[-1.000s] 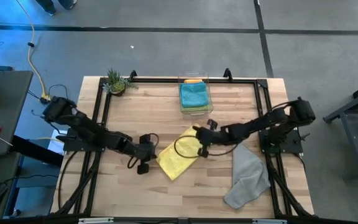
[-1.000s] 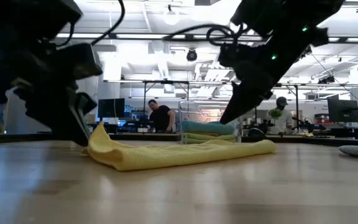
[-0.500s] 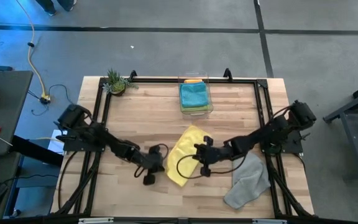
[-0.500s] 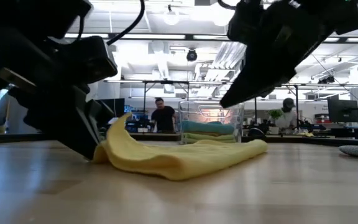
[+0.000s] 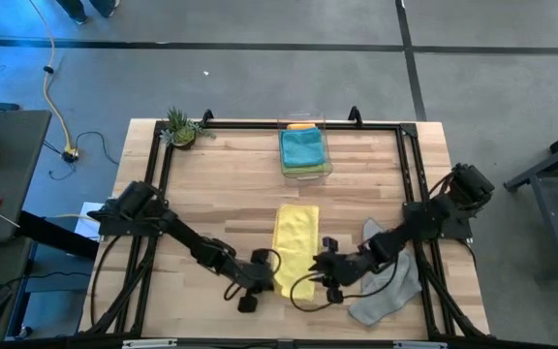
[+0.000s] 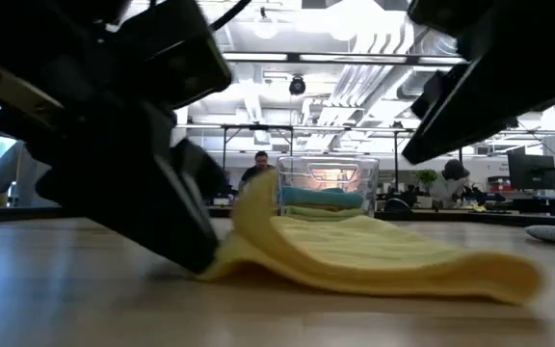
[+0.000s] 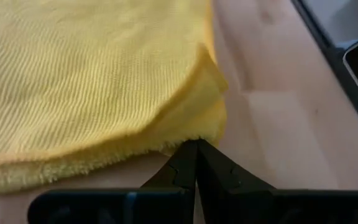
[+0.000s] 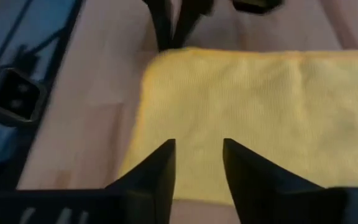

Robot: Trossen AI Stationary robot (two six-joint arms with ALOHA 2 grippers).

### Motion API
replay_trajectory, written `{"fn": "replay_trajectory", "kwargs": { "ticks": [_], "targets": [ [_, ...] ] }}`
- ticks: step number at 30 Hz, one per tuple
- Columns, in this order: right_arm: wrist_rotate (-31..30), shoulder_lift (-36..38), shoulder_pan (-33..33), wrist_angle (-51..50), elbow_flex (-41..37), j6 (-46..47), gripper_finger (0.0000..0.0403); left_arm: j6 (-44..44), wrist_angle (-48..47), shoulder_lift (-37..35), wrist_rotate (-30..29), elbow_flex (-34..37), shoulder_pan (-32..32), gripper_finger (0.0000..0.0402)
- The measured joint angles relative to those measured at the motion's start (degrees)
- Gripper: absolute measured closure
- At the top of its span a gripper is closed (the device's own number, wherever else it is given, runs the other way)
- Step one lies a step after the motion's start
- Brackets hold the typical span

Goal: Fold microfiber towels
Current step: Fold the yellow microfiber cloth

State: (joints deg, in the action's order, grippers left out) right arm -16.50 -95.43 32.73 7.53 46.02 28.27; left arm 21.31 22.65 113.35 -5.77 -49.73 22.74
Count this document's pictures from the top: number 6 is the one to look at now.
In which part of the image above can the teal microfiber towel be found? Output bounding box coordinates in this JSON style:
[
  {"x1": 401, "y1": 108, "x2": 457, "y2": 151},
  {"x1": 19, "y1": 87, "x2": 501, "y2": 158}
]
[{"x1": 279, "y1": 186, "x2": 365, "y2": 211}]

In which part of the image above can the green background plant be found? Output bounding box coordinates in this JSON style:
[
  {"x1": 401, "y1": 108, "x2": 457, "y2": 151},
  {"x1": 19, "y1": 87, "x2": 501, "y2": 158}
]
[{"x1": 414, "y1": 168, "x2": 440, "y2": 197}]

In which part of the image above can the black computer monitor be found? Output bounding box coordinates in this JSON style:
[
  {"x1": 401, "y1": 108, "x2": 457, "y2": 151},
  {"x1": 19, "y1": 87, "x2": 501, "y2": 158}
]
[{"x1": 507, "y1": 151, "x2": 555, "y2": 191}]

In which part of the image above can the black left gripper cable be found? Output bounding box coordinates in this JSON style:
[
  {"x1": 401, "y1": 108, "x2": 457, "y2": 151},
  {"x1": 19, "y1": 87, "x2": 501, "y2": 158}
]
[{"x1": 208, "y1": 0, "x2": 253, "y2": 31}]

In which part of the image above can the black overhead gantry frame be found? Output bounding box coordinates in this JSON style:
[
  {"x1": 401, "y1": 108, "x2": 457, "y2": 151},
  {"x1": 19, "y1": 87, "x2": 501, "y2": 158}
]
[{"x1": 175, "y1": 123, "x2": 555, "y2": 194}]

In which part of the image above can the clear plastic bin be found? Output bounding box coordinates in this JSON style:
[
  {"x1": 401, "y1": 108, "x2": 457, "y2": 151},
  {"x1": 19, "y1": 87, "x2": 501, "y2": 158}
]
[{"x1": 276, "y1": 155, "x2": 381, "y2": 219}]

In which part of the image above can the yellow microfiber towel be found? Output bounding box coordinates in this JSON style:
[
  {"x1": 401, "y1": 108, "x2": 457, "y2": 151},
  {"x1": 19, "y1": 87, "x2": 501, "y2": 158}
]
[{"x1": 195, "y1": 169, "x2": 546, "y2": 306}]

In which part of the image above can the black aluminium table frame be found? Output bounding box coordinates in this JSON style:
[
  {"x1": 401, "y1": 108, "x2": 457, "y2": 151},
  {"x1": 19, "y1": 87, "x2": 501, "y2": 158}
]
[{"x1": 0, "y1": 204, "x2": 555, "y2": 227}]

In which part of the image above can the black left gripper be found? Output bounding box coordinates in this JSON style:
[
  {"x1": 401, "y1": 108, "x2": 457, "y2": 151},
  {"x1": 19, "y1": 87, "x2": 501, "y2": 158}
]
[{"x1": 0, "y1": 0, "x2": 177, "y2": 165}]

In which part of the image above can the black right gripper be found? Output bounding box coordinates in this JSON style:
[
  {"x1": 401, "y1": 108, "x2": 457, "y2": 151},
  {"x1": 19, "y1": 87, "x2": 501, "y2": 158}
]
[{"x1": 401, "y1": 0, "x2": 555, "y2": 166}]

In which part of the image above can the person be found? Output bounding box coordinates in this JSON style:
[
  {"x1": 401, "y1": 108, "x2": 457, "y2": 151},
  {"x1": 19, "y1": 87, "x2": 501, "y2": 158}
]
[
  {"x1": 430, "y1": 158, "x2": 472, "y2": 203},
  {"x1": 237, "y1": 150, "x2": 278, "y2": 194}
]

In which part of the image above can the green microfiber towel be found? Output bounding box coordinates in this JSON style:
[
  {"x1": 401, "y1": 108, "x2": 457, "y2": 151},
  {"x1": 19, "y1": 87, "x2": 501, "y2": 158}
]
[{"x1": 281, "y1": 205, "x2": 365, "y2": 222}]

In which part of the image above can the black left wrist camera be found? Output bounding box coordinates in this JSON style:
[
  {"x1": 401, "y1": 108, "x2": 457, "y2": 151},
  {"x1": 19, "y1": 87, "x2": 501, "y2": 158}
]
[{"x1": 113, "y1": 0, "x2": 234, "y2": 111}]

